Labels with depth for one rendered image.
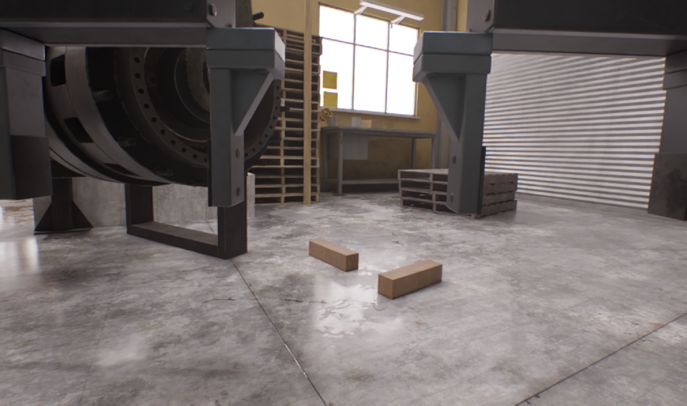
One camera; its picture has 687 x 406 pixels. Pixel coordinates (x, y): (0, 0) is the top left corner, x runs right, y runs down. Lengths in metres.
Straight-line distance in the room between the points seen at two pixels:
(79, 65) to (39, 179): 0.60
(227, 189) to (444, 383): 1.08
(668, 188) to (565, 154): 5.81
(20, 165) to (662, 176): 0.40
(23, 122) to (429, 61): 0.25
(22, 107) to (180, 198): 3.29
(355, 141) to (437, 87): 5.42
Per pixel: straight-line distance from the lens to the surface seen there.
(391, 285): 1.69
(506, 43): 0.24
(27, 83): 0.30
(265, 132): 0.99
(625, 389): 1.45
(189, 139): 0.95
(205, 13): 0.22
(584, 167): 5.95
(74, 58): 0.91
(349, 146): 5.57
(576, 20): 0.23
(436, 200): 4.25
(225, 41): 0.22
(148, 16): 0.23
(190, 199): 3.57
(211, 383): 1.22
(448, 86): 0.22
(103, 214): 3.60
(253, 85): 0.22
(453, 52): 0.21
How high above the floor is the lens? 0.69
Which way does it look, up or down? 7 degrees down
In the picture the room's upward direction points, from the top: 2 degrees clockwise
